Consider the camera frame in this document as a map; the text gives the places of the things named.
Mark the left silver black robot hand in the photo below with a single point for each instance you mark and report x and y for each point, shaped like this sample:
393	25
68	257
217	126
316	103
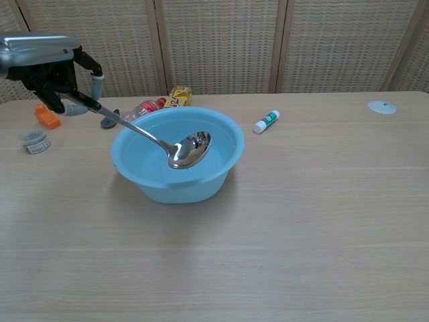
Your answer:
37	50

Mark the steel ladle black handle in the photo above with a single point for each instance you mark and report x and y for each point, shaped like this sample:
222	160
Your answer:
147	135

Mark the light blue plastic basin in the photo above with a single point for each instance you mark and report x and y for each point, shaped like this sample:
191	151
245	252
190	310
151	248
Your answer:
201	188

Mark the small orange plastic bottle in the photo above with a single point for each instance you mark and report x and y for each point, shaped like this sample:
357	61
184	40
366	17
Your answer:
51	121

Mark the small clear jar grey contents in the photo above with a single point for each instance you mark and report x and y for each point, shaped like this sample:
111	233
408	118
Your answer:
33	142

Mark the dark grey oval object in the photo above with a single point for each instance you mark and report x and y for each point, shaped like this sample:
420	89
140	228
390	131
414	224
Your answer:
107	124

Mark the clear plastic bottle red label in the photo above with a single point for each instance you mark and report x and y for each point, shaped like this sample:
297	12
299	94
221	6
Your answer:
144	108

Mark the yellow snack box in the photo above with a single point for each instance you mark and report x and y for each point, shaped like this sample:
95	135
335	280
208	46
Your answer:
177	98

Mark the woven rattan folding screen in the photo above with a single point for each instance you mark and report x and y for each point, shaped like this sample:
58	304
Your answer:
218	43

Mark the white glue stick green label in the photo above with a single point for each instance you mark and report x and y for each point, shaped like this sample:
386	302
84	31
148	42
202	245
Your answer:
266	121

